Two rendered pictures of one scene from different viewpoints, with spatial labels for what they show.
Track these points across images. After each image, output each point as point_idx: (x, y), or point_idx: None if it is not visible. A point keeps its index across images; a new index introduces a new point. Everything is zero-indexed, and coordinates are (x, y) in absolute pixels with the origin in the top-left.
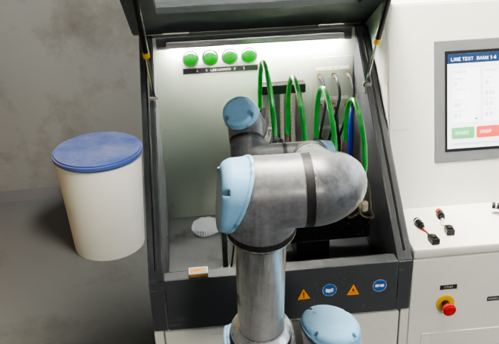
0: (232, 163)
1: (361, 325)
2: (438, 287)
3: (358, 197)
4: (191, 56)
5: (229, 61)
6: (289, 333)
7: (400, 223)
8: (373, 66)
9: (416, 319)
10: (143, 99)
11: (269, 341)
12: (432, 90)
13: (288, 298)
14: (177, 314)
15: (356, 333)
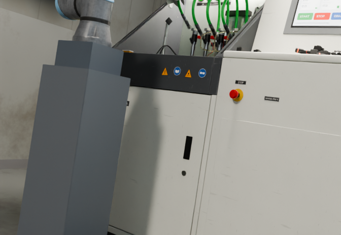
0: None
1: (189, 101)
2: (234, 81)
3: None
4: None
5: None
6: None
7: (230, 44)
8: None
9: (219, 104)
10: (165, 2)
11: None
12: None
13: (158, 72)
14: None
15: None
